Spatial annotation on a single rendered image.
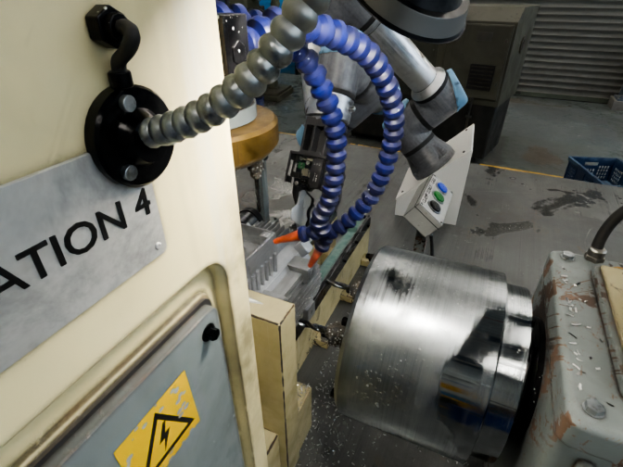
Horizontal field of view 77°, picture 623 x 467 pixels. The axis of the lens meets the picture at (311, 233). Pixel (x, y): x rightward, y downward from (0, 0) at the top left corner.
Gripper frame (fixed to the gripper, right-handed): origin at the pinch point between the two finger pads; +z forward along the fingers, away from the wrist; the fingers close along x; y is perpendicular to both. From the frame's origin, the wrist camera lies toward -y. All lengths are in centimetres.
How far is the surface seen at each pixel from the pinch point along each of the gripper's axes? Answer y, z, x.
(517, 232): -75, -10, 42
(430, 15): 47, -16, 22
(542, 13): -581, -341, 63
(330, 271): -17.2, 8.3, 0.5
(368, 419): 17.8, 18.8, 19.8
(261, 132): 27.7, -12.5, 2.7
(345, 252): -24.5, 4.1, 0.9
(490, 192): -99, -24, 32
